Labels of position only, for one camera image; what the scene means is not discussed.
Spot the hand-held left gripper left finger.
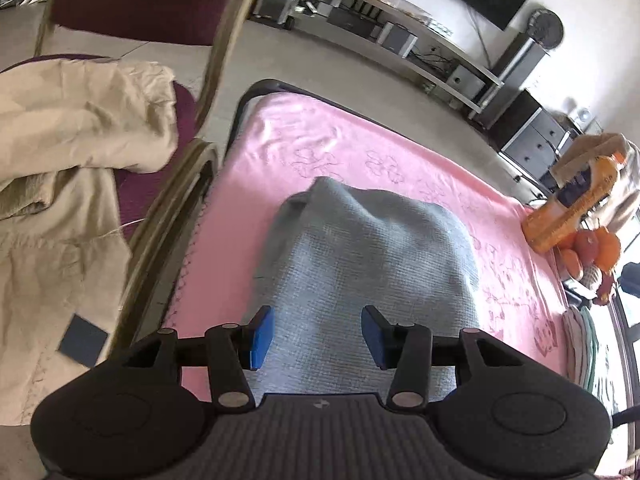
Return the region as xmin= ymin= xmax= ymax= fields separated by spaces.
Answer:
xmin=120 ymin=305 xmax=274 ymax=415

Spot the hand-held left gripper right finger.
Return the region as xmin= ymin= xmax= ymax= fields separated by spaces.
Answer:
xmin=361 ymin=305 xmax=523 ymax=415

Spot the grey knitted towel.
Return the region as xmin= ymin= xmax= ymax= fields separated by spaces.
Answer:
xmin=247 ymin=176 xmax=482 ymax=407

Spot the pink blanket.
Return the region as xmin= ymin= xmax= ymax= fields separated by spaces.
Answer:
xmin=165 ymin=92 xmax=572 ymax=407

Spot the green folded cloth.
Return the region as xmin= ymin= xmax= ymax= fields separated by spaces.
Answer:
xmin=580 ymin=307 xmax=602 ymax=397

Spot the white round toy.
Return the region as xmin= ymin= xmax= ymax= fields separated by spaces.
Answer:
xmin=579 ymin=264 xmax=602 ymax=292

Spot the red dragon fruit toy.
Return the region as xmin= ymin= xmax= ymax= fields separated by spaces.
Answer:
xmin=595 ymin=270 xmax=620 ymax=306

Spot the dark drawer cabinet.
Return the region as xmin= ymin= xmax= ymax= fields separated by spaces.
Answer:
xmin=499 ymin=89 xmax=585 ymax=187

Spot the beige coat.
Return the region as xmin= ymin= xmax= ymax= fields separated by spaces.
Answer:
xmin=0 ymin=57 xmax=179 ymax=427

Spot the grey speaker box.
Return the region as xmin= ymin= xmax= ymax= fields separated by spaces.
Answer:
xmin=379 ymin=22 xmax=419 ymax=59
xmin=446 ymin=64 xmax=487 ymax=99

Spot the brown fleece coat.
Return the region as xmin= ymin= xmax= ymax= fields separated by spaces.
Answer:
xmin=549 ymin=132 xmax=640 ymax=235

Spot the grey television stand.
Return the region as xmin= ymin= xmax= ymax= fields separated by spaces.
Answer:
xmin=281 ymin=0 xmax=507 ymax=114

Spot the black media box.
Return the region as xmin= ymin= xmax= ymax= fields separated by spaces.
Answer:
xmin=326 ymin=6 xmax=382 ymax=37

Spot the round black fan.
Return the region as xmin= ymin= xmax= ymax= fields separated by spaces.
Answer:
xmin=527 ymin=8 xmax=565 ymax=51

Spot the black table frame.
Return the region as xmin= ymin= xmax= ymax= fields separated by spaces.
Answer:
xmin=220 ymin=78 xmax=312 ymax=171

